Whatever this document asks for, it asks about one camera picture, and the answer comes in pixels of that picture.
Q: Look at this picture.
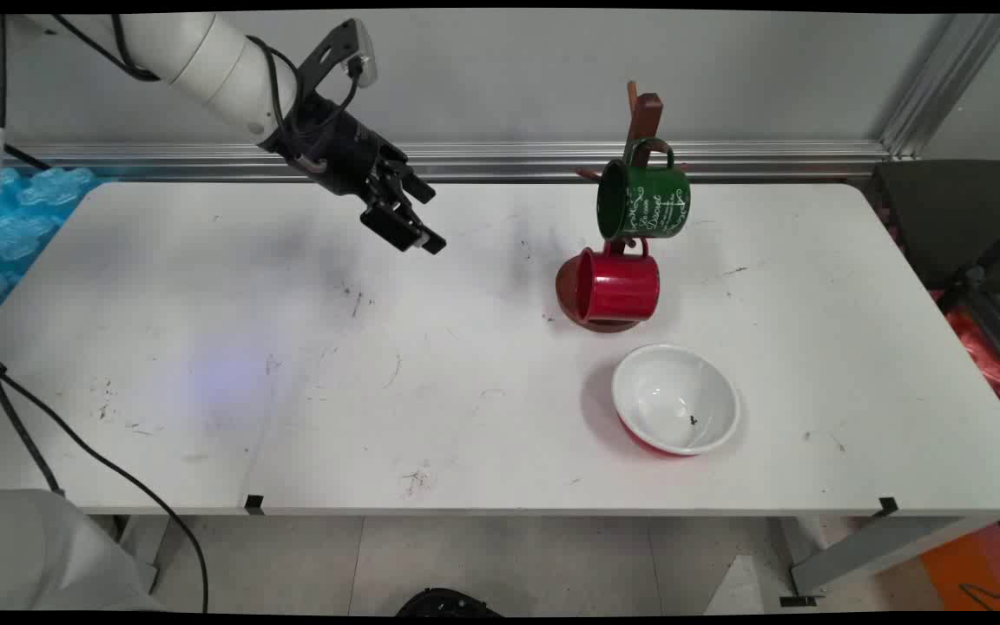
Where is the green enamel mug white print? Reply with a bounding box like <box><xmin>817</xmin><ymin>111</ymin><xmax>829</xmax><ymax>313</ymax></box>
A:
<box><xmin>596</xmin><ymin>138</ymin><xmax>693</xmax><ymax>242</ymax></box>

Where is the slanted aluminium frame post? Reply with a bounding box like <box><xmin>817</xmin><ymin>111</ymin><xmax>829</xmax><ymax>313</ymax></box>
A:
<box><xmin>877</xmin><ymin>12</ymin><xmax>1000</xmax><ymax>160</ymax></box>

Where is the black round object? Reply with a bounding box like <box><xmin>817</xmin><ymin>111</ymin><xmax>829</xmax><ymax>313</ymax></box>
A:
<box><xmin>394</xmin><ymin>587</ymin><xmax>503</xmax><ymax>617</ymax></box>

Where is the blue bubble wrap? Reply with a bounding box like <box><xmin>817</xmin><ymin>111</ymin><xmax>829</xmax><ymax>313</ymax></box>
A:
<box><xmin>0</xmin><ymin>166</ymin><xmax>103</xmax><ymax>338</ymax></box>

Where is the horizontal aluminium frame rail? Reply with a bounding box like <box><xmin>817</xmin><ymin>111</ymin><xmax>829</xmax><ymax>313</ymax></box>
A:
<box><xmin>0</xmin><ymin>139</ymin><xmax>891</xmax><ymax>184</ymax></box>

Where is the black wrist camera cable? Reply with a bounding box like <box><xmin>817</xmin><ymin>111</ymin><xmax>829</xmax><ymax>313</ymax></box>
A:
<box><xmin>246</xmin><ymin>33</ymin><xmax>372</xmax><ymax>173</ymax></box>

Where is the red bowl white inside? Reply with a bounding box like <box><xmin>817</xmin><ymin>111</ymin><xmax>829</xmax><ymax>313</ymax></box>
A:
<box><xmin>610</xmin><ymin>343</ymin><xmax>741</xmax><ymax>459</ymax></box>

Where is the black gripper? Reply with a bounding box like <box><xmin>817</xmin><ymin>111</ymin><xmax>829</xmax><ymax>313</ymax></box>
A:
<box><xmin>262</xmin><ymin>92</ymin><xmax>448</xmax><ymax>256</ymax></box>

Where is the brown wooden mug tree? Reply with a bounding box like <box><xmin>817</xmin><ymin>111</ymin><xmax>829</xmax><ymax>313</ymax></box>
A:
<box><xmin>555</xmin><ymin>81</ymin><xmax>690</xmax><ymax>335</ymax></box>

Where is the long black robot cable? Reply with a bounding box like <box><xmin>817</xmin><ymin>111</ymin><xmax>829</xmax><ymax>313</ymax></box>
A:
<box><xmin>0</xmin><ymin>12</ymin><xmax>211</xmax><ymax>614</ymax></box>

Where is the red enamel mug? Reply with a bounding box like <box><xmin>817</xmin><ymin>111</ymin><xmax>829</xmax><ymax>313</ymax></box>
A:
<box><xmin>575</xmin><ymin>236</ymin><xmax>662</xmax><ymax>325</ymax></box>

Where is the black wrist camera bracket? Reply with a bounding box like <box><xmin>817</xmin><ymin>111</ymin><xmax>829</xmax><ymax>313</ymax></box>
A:
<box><xmin>295</xmin><ymin>18</ymin><xmax>378</xmax><ymax>103</ymax></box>

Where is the orange floor mat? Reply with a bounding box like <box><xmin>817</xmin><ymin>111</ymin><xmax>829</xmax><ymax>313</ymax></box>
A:
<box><xmin>920</xmin><ymin>516</ymin><xmax>1000</xmax><ymax>614</ymax></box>

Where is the grey table leg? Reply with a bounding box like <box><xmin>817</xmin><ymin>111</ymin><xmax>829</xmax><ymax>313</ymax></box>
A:
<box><xmin>113</xmin><ymin>515</ymin><xmax>173</xmax><ymax>596</ymax></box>
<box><xmin>780</xmin><ymin>516</ymin><xmax>997</xmax><ymax>600</ymax></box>

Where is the red plastic bag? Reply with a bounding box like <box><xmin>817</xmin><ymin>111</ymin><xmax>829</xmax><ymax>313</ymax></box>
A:
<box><xmin>929</xmin><ymin>290</ymin><xmax>1000</xmax><ymax>402</ymax></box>

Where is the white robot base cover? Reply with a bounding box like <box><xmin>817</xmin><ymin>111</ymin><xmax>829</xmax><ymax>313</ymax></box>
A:
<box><xmin>0</xmin><ymin>488</ymin><xmax>164</xmax><ymax>614</ymax></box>

